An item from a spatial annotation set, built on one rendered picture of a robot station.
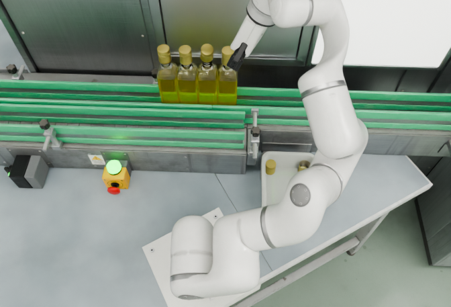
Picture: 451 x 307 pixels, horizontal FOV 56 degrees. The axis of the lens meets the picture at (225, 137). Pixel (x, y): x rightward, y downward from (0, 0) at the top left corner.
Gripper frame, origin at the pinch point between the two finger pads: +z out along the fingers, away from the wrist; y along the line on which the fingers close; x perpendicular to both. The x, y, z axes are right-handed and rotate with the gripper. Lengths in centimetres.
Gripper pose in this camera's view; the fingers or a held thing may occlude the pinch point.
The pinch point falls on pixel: (238, 56)
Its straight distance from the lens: 105.9
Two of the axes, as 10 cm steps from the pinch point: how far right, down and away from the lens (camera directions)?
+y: -4.0, 7.3, -5.5
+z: -3.1, 4.6, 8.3
